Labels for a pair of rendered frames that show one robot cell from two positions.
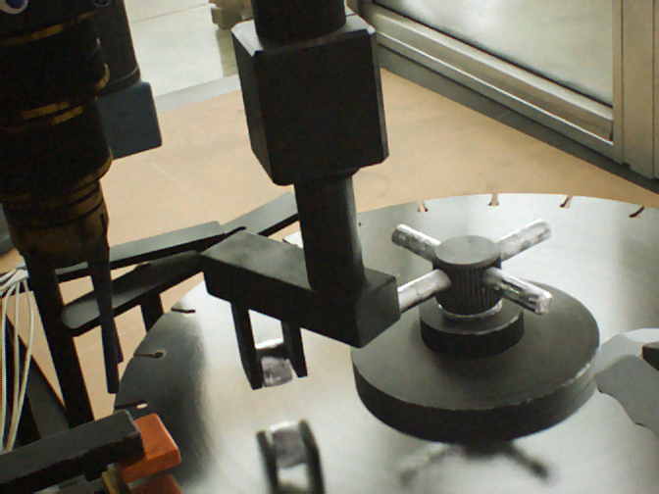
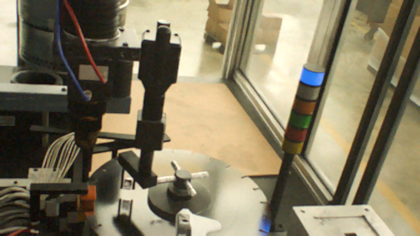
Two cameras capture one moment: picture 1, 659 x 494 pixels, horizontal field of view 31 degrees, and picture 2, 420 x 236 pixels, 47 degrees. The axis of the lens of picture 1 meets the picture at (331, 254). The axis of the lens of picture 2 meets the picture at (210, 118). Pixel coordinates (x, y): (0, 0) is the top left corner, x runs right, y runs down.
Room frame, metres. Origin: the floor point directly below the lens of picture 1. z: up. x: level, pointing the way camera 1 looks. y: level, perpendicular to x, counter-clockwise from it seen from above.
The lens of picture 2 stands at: (-0.23, -0.12, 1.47)
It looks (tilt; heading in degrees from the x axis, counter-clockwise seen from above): 27 degrees down; 3
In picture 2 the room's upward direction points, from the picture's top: 11 degrees clockwise
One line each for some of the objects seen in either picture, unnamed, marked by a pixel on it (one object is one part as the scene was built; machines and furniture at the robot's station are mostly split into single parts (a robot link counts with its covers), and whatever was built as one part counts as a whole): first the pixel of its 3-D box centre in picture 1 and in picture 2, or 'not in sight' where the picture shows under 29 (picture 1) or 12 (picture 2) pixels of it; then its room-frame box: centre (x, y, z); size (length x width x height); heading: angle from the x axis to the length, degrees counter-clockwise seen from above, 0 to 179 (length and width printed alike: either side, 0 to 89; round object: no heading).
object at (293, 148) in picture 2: not in sight; (292, 143); (0.68, -0.26, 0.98); 0.05 x 0.04 x 0.03; 22
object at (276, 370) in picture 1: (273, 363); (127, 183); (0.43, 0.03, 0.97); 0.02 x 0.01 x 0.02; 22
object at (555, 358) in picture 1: (472, 329); (180, 193); (0.45, -0.06, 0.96); 0.11 x 0.11 x 0.03
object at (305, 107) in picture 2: not in sight; (304, 103); (0.68, -0.26, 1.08); 0.05 x 0.04 x 0.03; 22
